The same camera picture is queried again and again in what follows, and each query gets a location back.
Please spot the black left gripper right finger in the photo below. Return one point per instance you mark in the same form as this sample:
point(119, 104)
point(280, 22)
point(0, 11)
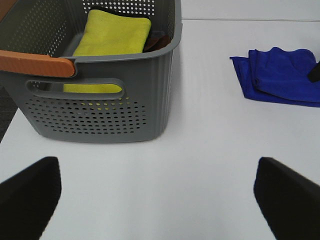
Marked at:
point(289, 202)

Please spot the yellow folded towel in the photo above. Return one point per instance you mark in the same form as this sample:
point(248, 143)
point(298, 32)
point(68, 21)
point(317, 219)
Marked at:
point(109, 33)

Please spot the brown folded towel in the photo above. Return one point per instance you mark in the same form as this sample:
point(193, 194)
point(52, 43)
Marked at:
point(156, 40)

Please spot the grey perforated plastic basket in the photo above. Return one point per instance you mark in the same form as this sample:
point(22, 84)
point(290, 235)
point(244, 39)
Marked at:
point(87, 99)

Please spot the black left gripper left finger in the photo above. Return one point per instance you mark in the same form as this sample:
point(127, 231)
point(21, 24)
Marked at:
point(28, 200)

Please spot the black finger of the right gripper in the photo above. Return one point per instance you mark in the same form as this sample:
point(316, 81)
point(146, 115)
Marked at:
point(314, 75)

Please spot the blue towel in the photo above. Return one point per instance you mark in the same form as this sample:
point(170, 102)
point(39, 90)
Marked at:
point(278, 76)

